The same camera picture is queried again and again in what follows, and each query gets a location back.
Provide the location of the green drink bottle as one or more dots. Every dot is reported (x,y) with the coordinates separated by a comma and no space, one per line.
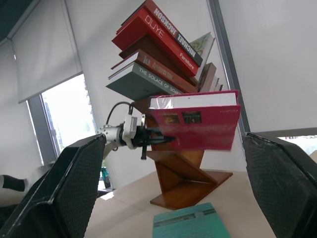
(106,177)

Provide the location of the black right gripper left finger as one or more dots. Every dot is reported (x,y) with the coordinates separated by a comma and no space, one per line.
(62,188)

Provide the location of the black and white object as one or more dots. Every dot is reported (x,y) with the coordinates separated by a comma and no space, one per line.
(12,184)

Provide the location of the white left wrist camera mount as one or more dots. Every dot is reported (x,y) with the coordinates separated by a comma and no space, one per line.
(130,126)

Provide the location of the green patterned cover book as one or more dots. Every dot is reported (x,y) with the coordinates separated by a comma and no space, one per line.
(201,44)

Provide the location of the grey Solace book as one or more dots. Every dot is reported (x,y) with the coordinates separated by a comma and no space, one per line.
(133,84)

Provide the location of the magenta hardcover book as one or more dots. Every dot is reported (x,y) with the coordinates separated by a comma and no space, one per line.
(210,129)

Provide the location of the white roller blind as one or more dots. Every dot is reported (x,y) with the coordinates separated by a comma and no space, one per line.
(272,62)
(44,49)

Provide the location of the grey window pillar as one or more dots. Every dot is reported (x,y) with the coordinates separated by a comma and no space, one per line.
(223,49)

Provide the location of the brown anniversary book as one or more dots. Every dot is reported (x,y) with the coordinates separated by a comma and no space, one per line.
(158,67)

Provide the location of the Michael Jackson black-spine book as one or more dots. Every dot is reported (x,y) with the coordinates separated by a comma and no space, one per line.
(168,19)

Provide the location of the wooden zigzag bookshelf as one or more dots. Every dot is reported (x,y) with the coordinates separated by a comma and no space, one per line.
(183,178)

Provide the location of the red OUYE Furniture book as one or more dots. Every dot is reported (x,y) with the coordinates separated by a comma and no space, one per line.
(138,32)

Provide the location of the teal paperback book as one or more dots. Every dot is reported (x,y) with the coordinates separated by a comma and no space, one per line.
(188,223)

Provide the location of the dark brown book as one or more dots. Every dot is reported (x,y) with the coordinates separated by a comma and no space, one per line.
(208,77)

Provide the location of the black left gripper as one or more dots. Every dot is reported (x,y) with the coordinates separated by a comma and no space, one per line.
(141,136)

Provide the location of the grey window frame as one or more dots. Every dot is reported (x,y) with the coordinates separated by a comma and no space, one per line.
(42,124)

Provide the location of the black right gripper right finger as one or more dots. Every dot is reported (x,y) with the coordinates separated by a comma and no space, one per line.
(282,188)

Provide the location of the thin pale book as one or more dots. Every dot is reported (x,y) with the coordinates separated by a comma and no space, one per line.
(218,85)

